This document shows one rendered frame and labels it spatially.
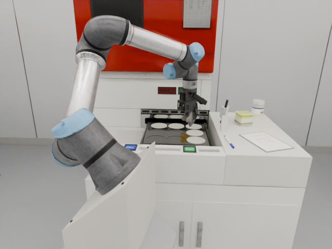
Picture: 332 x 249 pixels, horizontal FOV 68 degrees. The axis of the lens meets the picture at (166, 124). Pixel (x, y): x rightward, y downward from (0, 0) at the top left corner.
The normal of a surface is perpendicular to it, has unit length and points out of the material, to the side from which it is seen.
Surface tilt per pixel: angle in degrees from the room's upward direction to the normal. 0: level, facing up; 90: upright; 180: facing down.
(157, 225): 0
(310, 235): 0
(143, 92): 90
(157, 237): 0
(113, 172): 56
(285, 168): 90
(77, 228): 90
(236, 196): 90
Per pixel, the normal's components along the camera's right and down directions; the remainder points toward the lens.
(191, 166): -0.05, 0.33
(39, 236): 0.01, -0.94
